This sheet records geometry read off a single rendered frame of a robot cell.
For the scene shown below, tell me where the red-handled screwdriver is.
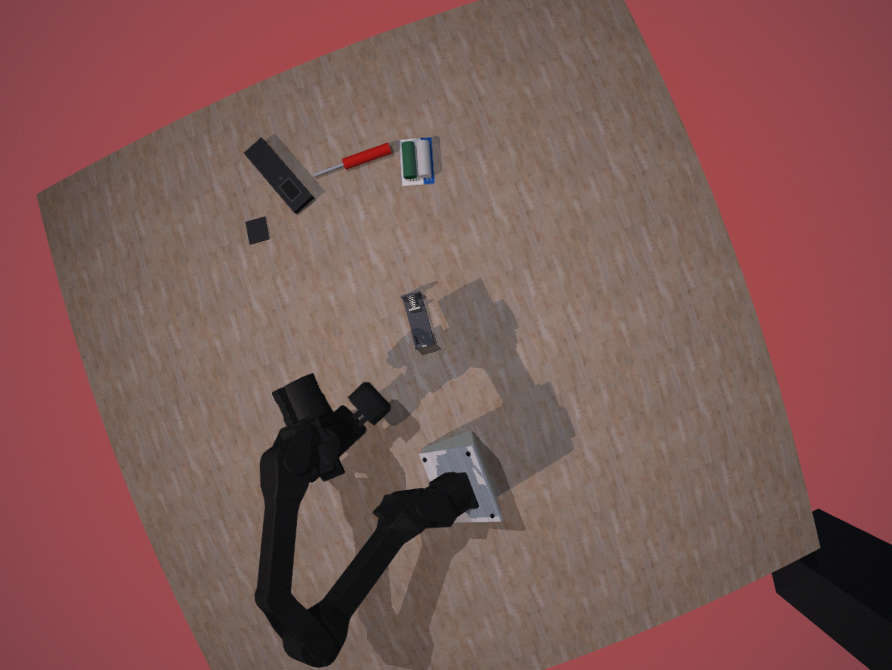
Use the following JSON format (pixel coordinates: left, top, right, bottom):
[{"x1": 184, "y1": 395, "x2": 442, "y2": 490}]
[{"x1": 313, "y1": 142, "x2": 392, "y2": 177}]

